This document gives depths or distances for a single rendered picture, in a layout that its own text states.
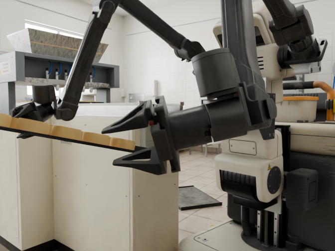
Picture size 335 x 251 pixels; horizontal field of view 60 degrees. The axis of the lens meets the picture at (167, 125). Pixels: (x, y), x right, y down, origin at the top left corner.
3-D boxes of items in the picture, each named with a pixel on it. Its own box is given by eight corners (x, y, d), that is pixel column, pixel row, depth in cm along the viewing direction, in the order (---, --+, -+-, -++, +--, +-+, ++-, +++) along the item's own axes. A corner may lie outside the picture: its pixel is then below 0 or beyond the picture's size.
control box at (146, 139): (139, 147, 131) (139, 116, 130) (173, 142, 149) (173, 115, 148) (145, 148, 128) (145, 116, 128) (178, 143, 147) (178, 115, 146)
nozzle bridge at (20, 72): (-7, 113, 176) (-9, 57, 174) (92, 112, 232) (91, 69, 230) (16, 114, 155) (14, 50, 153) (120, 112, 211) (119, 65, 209)
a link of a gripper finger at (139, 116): (108, 171, 41) (172, 156, 40) (91, 125, 39) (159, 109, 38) (115, 151, 48) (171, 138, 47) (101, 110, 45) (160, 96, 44)
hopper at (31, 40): (6, 58, 179) (6, 35, 178) (84, 67, 222) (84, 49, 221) (28, 53, 161) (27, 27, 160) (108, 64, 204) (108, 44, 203)
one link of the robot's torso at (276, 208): (253, 201, 135) (254, 149, 134) (317, 219, 114) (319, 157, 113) (218, 216, 117) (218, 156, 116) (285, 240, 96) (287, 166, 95)
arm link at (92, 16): (118, 5, 97) (107, 7, 105) (103, -4, 93) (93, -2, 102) (74, 124, 100) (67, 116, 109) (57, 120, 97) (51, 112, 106)
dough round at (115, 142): (103, 145, 57) (105, 135, 57) (121, 149, 61) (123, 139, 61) (121, 149, 54) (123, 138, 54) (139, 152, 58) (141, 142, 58)
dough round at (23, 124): (55, 137, 47) (57, 125, 47) (27, 132, 43) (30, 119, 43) (35, 133, 50) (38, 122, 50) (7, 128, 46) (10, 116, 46)
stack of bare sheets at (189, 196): (158, 191, 303) (158, 188, 303) (193, 188, 317) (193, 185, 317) (181, 210, 247) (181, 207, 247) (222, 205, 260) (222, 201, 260)
